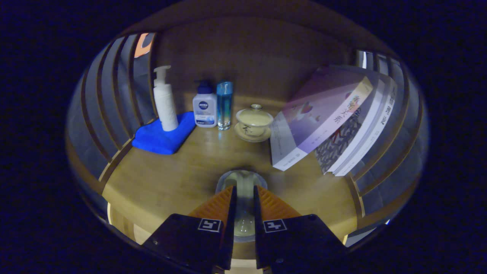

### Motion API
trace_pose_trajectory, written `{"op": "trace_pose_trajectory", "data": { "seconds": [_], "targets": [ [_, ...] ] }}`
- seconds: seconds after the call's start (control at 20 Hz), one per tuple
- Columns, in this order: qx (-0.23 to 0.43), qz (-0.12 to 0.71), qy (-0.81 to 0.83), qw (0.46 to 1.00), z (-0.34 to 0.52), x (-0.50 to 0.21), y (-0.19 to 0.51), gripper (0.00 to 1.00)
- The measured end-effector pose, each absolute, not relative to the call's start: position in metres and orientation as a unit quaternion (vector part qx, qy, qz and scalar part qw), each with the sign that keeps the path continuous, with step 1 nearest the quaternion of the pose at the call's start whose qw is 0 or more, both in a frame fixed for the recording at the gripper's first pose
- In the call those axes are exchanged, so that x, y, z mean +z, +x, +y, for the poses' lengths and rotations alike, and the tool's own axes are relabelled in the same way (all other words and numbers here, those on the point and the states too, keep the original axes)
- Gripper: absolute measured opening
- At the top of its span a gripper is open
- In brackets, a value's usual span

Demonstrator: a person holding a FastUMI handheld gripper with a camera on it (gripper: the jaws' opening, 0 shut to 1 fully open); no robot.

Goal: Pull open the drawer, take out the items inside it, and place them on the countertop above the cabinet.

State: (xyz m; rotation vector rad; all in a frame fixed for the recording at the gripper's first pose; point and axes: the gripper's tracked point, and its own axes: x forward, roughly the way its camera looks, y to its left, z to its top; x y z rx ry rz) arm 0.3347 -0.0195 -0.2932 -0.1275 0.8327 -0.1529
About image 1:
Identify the purple book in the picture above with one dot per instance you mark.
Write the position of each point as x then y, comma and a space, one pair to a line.
315, 114

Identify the blue folded cloth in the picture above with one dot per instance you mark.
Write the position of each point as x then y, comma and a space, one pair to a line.
159, 139

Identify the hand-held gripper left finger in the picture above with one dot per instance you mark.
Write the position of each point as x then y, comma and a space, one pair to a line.
186, 239

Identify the white pump bottle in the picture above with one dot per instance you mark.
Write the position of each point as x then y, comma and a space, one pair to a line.
166, 102

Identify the wooden cabinet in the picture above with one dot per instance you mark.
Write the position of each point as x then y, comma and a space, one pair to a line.
247, 49

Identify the black and white patterned book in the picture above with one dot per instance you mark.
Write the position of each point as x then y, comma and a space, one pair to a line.
338, 144

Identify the white bottle with blue cap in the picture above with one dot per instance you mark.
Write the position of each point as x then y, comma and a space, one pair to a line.
204, 110

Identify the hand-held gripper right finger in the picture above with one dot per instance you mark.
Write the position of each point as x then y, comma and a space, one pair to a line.
300, 239

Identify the white book with printed spine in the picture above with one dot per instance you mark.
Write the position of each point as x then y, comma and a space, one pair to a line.
386, 114

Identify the beige lidded tea cup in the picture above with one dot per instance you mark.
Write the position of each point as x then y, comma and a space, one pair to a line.
253, 120

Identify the wooden countertop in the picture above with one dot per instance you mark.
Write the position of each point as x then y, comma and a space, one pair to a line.
171, 179

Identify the clear blue bottle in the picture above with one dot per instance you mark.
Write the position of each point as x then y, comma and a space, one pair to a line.
224, 106

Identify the thin white book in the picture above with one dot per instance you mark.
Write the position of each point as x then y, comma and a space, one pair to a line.
371, 125

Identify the clear glass cup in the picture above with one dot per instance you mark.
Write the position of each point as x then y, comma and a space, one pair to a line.
245, 182

